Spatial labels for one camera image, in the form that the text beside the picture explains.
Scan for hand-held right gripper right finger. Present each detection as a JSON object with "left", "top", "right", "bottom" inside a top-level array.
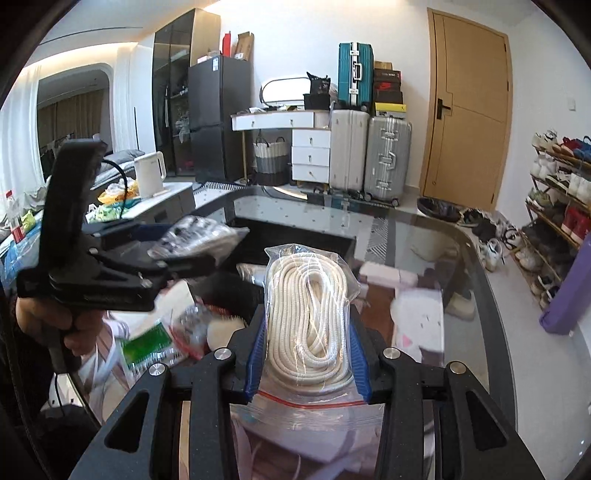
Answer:
[{"left": 347, "top": 309, "right": 548, "bottom": 480}]

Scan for shoe rack with shoes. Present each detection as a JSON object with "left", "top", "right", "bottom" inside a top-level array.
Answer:
[{"left": 515, "top": 129, "right": 591, "bottom": 310}]

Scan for grey sofa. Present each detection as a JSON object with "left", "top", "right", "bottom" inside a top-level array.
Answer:
[{"left": 90, "top": 148, "right": 146, "bottom": 190}]

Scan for white curtain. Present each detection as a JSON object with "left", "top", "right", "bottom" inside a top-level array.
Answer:
[{"left": 0, "top": 69, "right": 42, "bottom": 222}]

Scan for red and white bottle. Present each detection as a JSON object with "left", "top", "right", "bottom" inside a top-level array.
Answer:
[{"left": 4, "top": 189, "right": 26, "bottom": 243}]

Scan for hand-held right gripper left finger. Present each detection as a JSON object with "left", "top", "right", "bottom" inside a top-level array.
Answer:
[{"left": 69, "top": 307, "right": 269, "bottom": 480}]

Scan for black trash bag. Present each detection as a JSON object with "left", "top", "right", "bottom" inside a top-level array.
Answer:
[{"left": 416, "top": 196, "right": 462, "bottom": 223}]

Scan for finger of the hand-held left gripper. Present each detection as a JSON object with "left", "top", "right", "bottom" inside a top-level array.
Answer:
[
  {"left": 106, "top": 251, "right": 217, "bottom": 280},
  {"left": 85, "top": 219, "right": 160, "bottom": 245}
]

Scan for red and clear packet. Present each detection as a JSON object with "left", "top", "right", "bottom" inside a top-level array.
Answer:
[{"left": 173, "top": 305, "right": 236, "bottom": 358}]

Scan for dark tall cabinet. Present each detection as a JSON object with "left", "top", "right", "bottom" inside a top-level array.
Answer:
[{"left": 152, "top": 8, "right": 221, "bottom": 176}]

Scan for white vanity desk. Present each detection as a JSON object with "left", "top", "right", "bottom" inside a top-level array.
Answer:
[{"left": 231, "top": 110, "right": 332, "bottom": 183}]

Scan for woven basket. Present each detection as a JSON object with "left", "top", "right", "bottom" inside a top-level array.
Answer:
[{"left": 252, "top": 136, "right": 291, "bottom": 185}]

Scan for tan wooden door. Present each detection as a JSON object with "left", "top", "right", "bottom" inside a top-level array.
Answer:
[{"left": 418, "top": 8, "right": 513, "bottom": 210}]

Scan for black fridge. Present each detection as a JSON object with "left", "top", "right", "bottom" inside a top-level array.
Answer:
[{"left": 187, "top": 55, "right": 252, "bottom": 185}]

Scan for black cable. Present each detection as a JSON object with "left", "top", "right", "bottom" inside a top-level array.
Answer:
[{"left": 102, "top": 159, "right": 131, "bottom": 217}]

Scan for person's left hand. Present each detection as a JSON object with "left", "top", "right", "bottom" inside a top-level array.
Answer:
[{"left": 16, "top": 298, "right": 105, "bottom": 358}]

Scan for pile of loose shoes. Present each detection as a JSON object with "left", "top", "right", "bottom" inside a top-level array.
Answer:
[{"left": 457, "top": 208, "right": 525, "bottom": 273}]

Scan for white kettle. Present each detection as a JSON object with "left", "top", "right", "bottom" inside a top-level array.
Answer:
[{"left": 133, "top": 152, "right": 168, "bottom": 198}]

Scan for white striped socks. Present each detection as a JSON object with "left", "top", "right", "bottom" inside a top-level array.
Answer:
[{"left": 147, "top": 216, "right": 250, "bottom": 261}]

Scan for heap of snack packets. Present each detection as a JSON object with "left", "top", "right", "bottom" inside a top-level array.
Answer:
[{"left": 88, "top": 178, "right": 139, "bottom": 222}]

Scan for white rope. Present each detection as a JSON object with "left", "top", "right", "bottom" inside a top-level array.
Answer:
[{"left": 228, "top": 242, "right": 386, "bottom": 467}]

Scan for printed table mat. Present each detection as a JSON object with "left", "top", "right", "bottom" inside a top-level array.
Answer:
[{"left": 83, "top": 261, "right": 446, "bottom": 480}]

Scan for silver suitcase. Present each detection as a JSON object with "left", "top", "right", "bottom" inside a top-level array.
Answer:
[{"left": 364, "top": 115, "right": 413, "bottom": 204}]

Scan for black and white patterned rug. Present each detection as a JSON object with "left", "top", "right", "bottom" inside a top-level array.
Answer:
[{"left": 365, "top": 217, "right": 393, "bottom": 264}]

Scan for wooden shoe rack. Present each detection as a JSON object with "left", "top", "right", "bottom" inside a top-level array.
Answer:
[{"left": 524, "top": 138, "right": 591, "bottom": 305}]

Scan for green and white packet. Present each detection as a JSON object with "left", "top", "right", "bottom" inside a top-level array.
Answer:
[{"left": 121, "top": 320, "right": 178, "bottom": 379}]

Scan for oval mirror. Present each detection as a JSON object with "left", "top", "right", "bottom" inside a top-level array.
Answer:
[{"left": 259, "top": 76, "right": 315, "bottom": 109}]

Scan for black paper bag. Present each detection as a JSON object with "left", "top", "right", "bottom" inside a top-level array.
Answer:
[{"left": 303, "top": 71, "right": 332, "bottom": 112}]

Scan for white suitcase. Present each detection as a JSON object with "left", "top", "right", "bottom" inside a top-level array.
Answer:
[{"left": 329, "top": 108, "right": 370, "bottom": 195}]

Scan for teal suitcase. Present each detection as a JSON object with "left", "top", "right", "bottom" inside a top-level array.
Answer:
[{"left": 337, "top": 42, "right": 375, "bottom": 109}]

